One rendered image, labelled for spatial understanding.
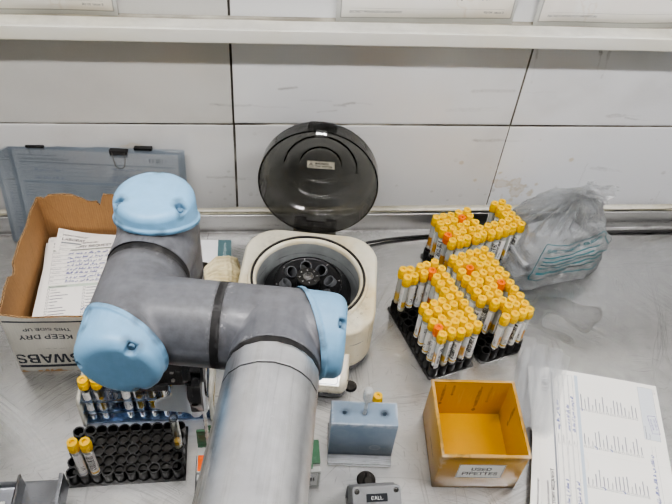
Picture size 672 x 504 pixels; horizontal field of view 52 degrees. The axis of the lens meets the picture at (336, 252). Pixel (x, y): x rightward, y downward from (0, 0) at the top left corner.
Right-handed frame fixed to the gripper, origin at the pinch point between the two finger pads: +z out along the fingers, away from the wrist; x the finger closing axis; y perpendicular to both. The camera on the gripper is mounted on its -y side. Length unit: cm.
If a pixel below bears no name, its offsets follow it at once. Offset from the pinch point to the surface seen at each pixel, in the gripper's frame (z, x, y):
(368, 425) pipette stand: 13.8, -3.8, -23.1
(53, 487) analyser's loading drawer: 19.7, 0.4, 22.3
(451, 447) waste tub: 22.9, -4.5, -37.6
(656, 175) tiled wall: 10, -57, -90
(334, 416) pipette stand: 13.7, -5.5, -18.2
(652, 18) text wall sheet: -25, -56, -74
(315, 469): 18.1, 0.5, -15.1
